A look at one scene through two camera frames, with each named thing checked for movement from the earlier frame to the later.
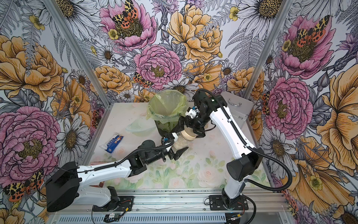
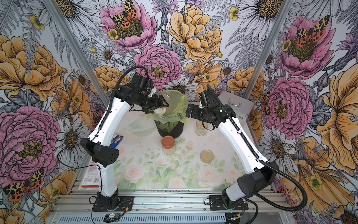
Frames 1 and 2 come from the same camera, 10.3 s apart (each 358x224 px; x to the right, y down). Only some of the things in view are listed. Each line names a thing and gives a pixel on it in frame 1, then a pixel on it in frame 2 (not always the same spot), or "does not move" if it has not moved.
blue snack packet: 112,143 does not move
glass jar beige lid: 189,133 to 172,100
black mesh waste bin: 163,132 does not move
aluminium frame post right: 283,9 does not move
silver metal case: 239,107 does not move
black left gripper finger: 176,155 to 161,98
